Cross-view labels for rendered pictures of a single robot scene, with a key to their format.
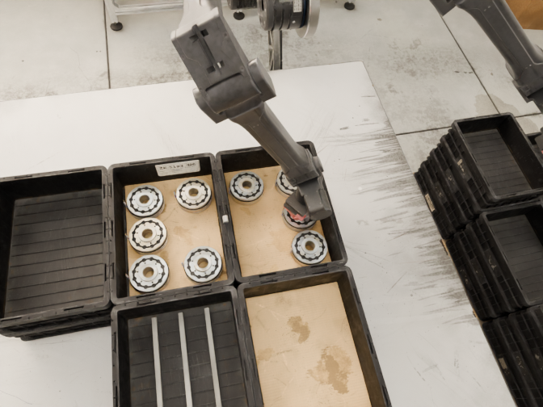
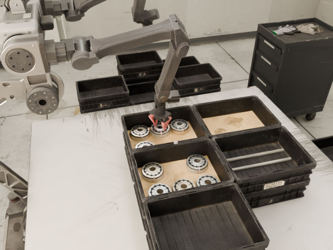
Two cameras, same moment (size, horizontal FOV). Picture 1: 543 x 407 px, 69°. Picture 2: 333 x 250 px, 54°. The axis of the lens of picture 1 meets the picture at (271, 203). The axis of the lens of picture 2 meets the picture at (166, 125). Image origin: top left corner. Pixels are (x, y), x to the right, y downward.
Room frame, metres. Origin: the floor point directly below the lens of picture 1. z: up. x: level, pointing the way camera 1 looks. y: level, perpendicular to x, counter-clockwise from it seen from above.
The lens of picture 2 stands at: (0.36, 1.30, 1.95)
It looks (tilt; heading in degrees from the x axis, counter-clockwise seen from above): 37 degrees down; 275
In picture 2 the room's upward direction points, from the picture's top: straight up
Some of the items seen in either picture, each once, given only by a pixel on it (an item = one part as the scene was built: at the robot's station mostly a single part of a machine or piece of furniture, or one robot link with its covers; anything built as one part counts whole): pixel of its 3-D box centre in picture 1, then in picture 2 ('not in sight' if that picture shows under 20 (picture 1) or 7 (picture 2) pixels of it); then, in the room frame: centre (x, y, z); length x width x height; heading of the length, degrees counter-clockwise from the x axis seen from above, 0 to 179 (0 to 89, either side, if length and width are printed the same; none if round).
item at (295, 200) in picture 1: (306, 192); (160, 109); (0.52, -0.09, 0.98); 0.10 x 0.07 x 0.07; 148
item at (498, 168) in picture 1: (474, 179); (104, 109); (1.10, -0.93, 0.37); 0.40 x 0.30 x 0.45; 22
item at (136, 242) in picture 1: (148, 234); (184, 187); (0.37, 0.32, 0.86); 0.10 x 0.10 x 0.01
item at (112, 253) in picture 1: (168, 222); (180, 167); (0.40, 0.26, 0.92); 0.40 x 0.30 x 0.02; 20
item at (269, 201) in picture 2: not in sight; (255, 175); (0.02, 0.12, 0.76); 0.40 x 0.30 x 0.12; 20
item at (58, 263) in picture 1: (56, 246); (201, 230); (0.29, 0.54, 0.87); 0.40 x 0.30 x 0.11; 20
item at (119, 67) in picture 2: not in sight; (140, 80); (0.88, -1.45, 0.37); 0.40 x 0.30 x 0.45; 22
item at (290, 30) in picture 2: not in sight; (284, 29); (-0.41, -1.56, 0.88); 0.25 x 0.19 x 0.03; 22
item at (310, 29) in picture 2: not in sight; (309, 28); (-0.64, -1.62, 0.88); 0.29 x 0.22 x 0.03; 22
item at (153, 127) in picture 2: (300, 211); (160, 127); (0.52, -0.09, 0.86); 0.10 x 0.10 x 0.01
